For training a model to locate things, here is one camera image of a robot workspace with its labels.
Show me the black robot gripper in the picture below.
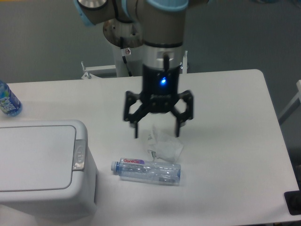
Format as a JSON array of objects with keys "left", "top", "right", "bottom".
[{"left": 123, "top": 65, "right": 194, "bottom": 138}]

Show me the white push-button trash can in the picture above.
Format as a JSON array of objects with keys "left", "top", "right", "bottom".
[{"left": 0, "top": 120, "right": 98, "bottom": 221}]

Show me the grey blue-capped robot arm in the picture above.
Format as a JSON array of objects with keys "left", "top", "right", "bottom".
[{"left": 74, "top": 0, "right": 202, "bottom": 136}]

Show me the crumpled clear plastic wrapper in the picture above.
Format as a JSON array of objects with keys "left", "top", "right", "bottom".
[{"left": 146, "top": 125, "right": 184, "bottom": 163}]

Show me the clear empty Ganten water bottle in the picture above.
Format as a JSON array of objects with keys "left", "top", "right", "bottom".
[{"left": 111, "top": 158, "right": 181, "bottom": 186}]

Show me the blue labelled water bottle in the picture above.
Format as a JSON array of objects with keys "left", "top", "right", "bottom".
[{"left": 0, "top": 81, "right": 23, "bottom": 117}]

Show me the black cable on pedestal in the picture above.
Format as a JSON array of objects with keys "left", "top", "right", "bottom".
[{"left": 119, "top": 36, "right": 133, "bottom": 77}]

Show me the white frame at right edge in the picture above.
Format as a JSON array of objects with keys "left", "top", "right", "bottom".
[{"left": 278, "top": 80, "right": 301, "bottom": 125}]

